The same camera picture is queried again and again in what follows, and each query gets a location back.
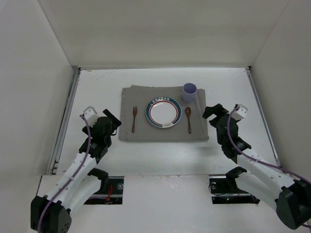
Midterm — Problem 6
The purple plastic cup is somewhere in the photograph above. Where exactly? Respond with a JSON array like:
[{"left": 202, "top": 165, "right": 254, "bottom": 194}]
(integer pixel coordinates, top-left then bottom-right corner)
[{"left": 182, "top": 83, "right": 197, "bottom": 103}]

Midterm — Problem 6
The white plate green rim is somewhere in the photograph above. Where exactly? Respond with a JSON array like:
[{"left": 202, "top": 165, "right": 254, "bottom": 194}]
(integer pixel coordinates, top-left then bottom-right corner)
[{"left": 145, "top": 97, "right": 182, "bottom": 129}]

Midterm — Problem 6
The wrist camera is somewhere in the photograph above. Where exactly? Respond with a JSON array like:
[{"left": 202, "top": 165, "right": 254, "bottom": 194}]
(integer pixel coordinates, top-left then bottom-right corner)
[
  {"left": 232, "top": 104, "right": 248, "bottom": 121},
  {"left": 83, "top": 106, "right": 99, "bottom": 127}
]

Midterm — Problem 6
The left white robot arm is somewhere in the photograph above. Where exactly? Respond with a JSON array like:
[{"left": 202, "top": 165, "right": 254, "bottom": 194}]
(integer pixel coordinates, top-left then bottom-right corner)
[{"left": 30, "top": 106, "right": 121, "bottom": 233}]

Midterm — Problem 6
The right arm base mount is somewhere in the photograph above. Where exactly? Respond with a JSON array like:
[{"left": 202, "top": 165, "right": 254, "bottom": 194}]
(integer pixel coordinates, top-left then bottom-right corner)
[{"left": 208, "top": 166, "right": 260, "bottom": 204}]

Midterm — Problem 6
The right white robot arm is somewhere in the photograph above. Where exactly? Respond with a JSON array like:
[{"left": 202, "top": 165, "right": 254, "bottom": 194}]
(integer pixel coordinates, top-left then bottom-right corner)
[{"left": 203, "top": 104, "right": 311, "bottom": 230}]

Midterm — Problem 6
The brown wooden fork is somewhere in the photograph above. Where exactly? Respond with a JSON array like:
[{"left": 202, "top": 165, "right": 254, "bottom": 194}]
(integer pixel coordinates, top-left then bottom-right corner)
[{"left": 132, "top": 106, "right": 138, "bottom": 133}]

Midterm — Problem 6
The right aluminium table rail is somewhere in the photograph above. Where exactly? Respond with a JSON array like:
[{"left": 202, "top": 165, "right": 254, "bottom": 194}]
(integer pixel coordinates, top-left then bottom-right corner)
[{"left": 245, "top": 67, "right": 281, "bottom": 167}]

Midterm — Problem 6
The grey cloth placemat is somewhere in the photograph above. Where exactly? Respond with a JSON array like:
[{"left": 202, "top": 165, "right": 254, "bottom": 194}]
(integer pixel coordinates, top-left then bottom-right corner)
[{"left": 119, "top": 85, "right": 209, "bottom": 142}]

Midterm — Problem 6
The brown wooden spoon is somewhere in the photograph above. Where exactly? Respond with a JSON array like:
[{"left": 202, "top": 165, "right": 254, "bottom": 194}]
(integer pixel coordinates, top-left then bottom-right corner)
[{"left": 185, "top": 107, "right": 191, "bottom": 134}]

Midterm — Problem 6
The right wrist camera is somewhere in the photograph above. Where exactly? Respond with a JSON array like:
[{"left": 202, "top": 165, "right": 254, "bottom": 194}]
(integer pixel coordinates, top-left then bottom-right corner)
[{"left": 232, "top": 104, "right": 248, "bottom": 121}]

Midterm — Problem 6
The left aluminium table rail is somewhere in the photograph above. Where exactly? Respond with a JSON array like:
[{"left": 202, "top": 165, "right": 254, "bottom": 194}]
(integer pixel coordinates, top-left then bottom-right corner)
[{"left": 47, "top": 66, "right": 81, "bottom": 175}]

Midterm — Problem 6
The aluminium table rail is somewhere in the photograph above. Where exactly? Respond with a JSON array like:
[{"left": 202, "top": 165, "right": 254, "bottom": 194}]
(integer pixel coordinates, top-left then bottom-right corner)
[
  {"left": 47, "top": 66, "right": 81, "bottom": 175},
  {"left": 245, "top": 67, "right": 281, "bottom": 167}
]

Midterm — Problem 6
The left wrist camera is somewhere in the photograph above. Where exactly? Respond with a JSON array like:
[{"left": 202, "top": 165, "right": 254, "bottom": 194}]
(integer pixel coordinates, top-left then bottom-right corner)
[{"left": 83, "top": 106, "right": 99, "bottom": 127}]

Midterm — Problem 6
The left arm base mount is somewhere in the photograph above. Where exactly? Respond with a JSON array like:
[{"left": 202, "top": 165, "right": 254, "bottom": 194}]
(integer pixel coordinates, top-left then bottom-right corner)
[{"left": 85, "top": 168, "right": 124, "bottom": 205}]

